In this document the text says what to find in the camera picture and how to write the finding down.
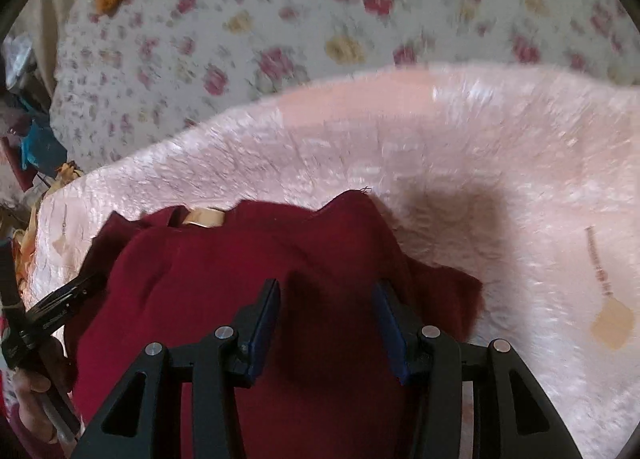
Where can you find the floral bed sheet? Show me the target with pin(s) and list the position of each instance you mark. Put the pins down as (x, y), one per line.
(250, 14)

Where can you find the person's left forearm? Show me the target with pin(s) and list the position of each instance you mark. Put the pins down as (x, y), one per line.
(27, 444)

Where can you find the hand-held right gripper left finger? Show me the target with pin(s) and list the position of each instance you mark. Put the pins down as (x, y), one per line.
(267, 319)

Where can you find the blue plastic bag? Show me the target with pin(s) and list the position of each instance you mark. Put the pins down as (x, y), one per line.
(40, 144)

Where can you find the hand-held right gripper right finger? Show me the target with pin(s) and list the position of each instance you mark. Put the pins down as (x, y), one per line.
(387, 324)

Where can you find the dark red sweater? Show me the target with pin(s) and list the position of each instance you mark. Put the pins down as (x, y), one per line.
(200, 279)

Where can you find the pink embossed blanket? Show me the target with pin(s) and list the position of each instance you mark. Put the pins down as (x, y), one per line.
(500, 164)

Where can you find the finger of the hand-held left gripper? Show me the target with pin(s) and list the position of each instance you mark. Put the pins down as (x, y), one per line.
(60, 316)
(70, 291)

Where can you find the person's left hand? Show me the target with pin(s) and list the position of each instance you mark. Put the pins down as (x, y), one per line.
(31, 391)

